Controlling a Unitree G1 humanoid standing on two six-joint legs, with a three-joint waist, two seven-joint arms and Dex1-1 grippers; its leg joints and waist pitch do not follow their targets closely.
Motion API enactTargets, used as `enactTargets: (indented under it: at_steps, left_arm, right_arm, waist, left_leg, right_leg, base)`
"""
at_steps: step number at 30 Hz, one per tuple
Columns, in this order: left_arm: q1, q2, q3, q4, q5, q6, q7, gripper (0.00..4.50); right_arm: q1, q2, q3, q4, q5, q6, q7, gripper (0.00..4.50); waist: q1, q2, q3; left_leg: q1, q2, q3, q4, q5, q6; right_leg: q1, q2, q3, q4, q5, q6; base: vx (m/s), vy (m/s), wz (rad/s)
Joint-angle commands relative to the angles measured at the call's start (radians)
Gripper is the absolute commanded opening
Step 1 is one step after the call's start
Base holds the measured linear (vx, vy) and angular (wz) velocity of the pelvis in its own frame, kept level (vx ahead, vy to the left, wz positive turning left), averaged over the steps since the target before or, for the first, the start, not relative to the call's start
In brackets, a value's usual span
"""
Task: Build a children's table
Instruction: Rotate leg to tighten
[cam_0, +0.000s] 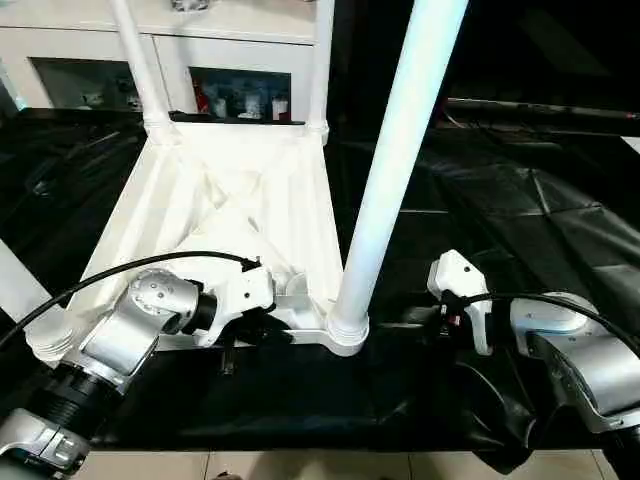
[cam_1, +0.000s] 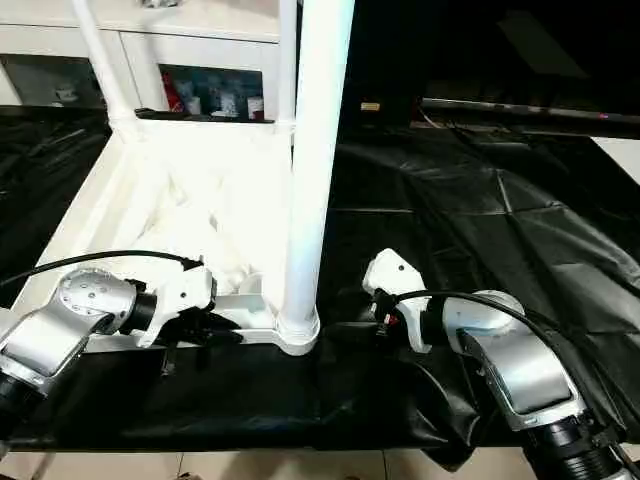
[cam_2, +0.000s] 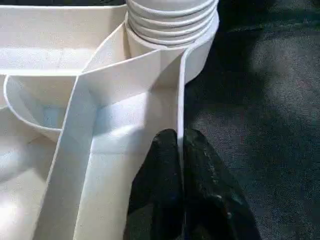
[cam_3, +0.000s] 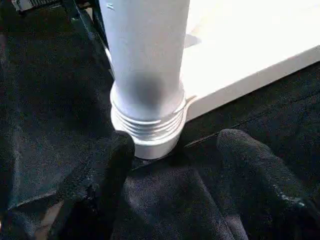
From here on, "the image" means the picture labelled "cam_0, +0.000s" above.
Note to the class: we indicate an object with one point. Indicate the white plastic table top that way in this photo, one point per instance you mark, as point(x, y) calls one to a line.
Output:
point(225, 175)

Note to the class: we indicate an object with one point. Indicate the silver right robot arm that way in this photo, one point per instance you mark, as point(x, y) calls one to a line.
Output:
point(590, 360)

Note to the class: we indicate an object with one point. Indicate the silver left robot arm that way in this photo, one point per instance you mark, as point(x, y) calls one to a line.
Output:
point(115, 340)

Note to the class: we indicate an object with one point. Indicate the black mat cloth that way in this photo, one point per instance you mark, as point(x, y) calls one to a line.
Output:
point(300, 390)

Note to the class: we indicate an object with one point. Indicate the white flat board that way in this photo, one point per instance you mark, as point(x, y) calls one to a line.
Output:
point(632, 145)

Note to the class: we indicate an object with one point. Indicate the white glass door cabinet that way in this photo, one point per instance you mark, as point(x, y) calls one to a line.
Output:
point(225, 45)

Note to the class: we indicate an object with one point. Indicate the black fabric backdrop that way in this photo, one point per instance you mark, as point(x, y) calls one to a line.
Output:
point(525, 40)

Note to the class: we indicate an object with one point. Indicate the dark patterned cabinet-top object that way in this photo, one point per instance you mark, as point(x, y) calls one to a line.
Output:
point(190, 4)

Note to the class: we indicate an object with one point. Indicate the blue white patterned strip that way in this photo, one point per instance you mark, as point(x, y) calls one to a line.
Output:
point(17, 97)

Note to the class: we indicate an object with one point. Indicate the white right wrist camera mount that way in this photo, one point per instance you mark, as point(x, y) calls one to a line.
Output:
point(460, 275)

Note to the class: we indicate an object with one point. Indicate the grey metal rail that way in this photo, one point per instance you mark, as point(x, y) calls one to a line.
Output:
point(525, 106)

